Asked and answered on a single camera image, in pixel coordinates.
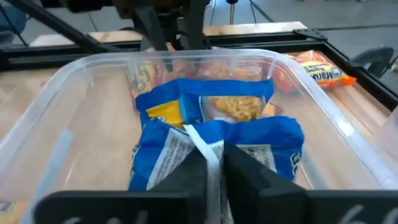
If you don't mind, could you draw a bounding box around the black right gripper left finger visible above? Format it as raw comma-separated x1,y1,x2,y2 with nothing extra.
33,147,209,224

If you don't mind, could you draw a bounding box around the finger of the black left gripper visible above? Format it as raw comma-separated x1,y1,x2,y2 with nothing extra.
185,0,213,51
133,5,169,53

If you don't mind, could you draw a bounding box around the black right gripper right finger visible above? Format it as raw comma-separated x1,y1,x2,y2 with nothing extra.
223,141,398,224

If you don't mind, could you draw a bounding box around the blue Maruchan noodle packet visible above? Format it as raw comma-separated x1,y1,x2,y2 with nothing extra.
128,115,305,224
135,77,276,129

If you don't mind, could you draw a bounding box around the black tripod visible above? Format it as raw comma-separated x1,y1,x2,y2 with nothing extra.
225,0,276,25

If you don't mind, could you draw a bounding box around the blue office chair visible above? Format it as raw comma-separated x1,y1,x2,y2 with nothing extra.
0,4,28,46

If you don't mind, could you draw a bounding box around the black chair base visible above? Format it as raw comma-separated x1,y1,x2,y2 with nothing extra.
352,45,395,78

